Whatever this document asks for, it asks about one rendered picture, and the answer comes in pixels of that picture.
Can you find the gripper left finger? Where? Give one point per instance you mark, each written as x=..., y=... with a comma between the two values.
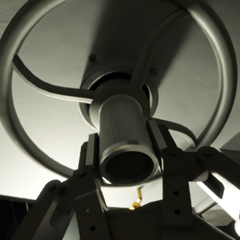
x=88, y=187

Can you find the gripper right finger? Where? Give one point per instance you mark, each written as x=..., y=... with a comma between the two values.
x=174, y=168

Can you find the grey handwheel with knurled hub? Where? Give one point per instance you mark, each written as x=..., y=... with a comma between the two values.
x=121, y=121

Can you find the small brass fitting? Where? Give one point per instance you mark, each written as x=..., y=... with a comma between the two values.
x=135, y=203

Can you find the white tube lamp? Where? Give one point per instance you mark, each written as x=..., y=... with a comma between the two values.
x=227, y=196

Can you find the dark cabinet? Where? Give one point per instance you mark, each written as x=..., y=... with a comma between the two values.
x=13, y=215

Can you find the pale grey machine body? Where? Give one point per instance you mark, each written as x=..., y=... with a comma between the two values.
x=56, y=37

